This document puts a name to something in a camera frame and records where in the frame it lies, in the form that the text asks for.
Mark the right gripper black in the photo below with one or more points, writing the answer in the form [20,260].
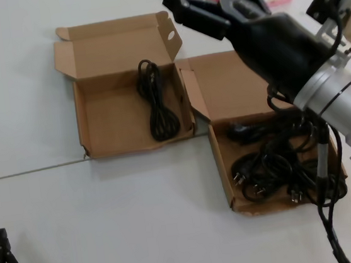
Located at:
[277,50]

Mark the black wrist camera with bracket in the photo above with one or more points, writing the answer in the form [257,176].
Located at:
[325,0]

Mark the open brown cardboard box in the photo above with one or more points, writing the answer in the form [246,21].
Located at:
[220,82]
[119,112]

